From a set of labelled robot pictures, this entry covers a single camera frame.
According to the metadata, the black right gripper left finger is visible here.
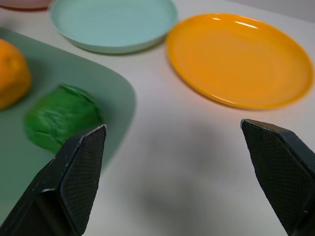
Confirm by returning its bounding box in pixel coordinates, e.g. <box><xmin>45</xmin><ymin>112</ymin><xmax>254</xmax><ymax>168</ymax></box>
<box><xmin>0</xmin><ymin>124</ymin><xmax>107</xmax><ymax>236</ymax></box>

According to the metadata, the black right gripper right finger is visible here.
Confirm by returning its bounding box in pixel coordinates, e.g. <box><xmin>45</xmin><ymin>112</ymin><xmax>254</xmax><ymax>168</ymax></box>
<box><xmin>240</xmin><ymin>118</ymin><xmax>315</xmax><ymax>236</ymax></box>

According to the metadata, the orange plate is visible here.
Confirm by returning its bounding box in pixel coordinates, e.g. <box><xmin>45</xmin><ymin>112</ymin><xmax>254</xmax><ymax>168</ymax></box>
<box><xmin>166</xmin><ymin>13</ymin><xmax>315</xmax><ymax>110</ymax></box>

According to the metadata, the orange fruit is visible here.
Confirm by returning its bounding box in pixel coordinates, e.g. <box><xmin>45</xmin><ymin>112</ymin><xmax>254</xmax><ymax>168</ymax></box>
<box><xmin>0</xmin><ymin>38</ymin><xmax>32</xmax><ymax>110</ymax></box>

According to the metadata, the light green plate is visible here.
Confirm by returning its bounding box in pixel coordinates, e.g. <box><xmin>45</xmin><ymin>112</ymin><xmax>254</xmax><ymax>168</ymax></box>
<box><xmin>50</xmin><ymin>0</ymin><xmax>178</xmax><ymax>55</ymax></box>

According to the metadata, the red plate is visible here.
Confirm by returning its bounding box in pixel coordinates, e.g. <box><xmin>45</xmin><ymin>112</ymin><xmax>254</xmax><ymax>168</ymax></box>
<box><xmin>0</xmin><ymin>0</ymin><xmax>52</xmax><ymax>11</ymax></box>

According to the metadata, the green cabbage toy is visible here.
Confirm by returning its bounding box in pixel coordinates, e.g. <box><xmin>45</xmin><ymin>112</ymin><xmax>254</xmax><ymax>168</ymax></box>
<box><xmin>24</xmin><ymin>83</ymin><xmax>104</xmax><ymax>154</ymax></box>

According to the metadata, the green tray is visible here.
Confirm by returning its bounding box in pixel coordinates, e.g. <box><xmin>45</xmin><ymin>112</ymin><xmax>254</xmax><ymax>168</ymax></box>
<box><xmin>0</xmin><ymin>26</ymin><xmax>137</xmax><ymax>212</ymax></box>

